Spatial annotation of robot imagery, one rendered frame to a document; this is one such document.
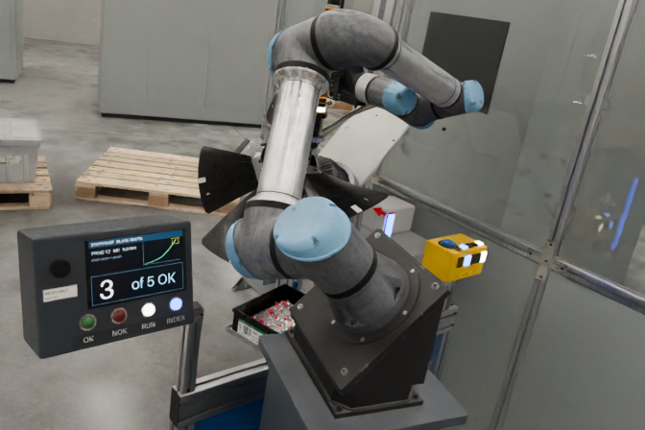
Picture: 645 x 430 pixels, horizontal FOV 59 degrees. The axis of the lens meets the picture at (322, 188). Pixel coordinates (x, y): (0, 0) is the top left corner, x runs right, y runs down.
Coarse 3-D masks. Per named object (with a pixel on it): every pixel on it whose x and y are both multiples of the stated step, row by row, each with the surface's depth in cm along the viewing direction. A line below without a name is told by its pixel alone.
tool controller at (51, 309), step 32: (96, 224) 99; (128, 224) 98; (160, 224) 99; (32, 256) 87; (64, 256) 89; (96, 256) 92; (128, 256) 95; (160, 256) 99; (32, 288) 88; (64, 288) 89; (128, 288) 96; (160, 288) 99; (192, 288) 103; (32, 320) 90; (64, 320) 90; (96, 320) 93; (128, 320) 96; (160, 320) 100; (192, 320) 104; (64, 352) 90
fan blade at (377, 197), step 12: (312, 180) 161; (324, 180) 162; (336, 180) 164; (312, 192) 156; (324, 192) 156; (336, 192) 157; (348, 192) 158; (360, 192) 158; (372, 192) 158; (336, 204) 152; (348, 204) 152; (360, 204) 152; (372, 204) 152; (348, 216) 149
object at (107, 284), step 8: (120, 272) 95; (96, 280) 92; (104, 280) 93; (112, 280) 94; (120, 280) 95; (96, 288) 92; (104, 288) 93; (112, 288) 94; (120, 288) 95; (96, 296) 92; (104, 296) 93; (112, 296) 94; (120, 296) 95; (96, 304) 92
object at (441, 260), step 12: (432, 240) 163; (456, 240) 166; (468, 240) 168; (432, 252) 162; (444, 252) 158; (456, 252) 157; (468, 252) 161; (432, 264) 162; (444, 264) 159; (456, 264) 159; (480, 264) 167; (444, 276) 159; (456, 276) 161
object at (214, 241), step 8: (248, 200) 168; (240, 208) 167; (232, 216) 166; (240, 216) 166; (224, 224) 166; (232, 224) 165; (208, 232) 165; (216, 232) 165; (224, 232) 165; (208, 240) 164; (216, 240) 164; (224, 240) 164; (208, 248) 164; (216, 248) 163; (224, 248) 163; (224, 256) 162
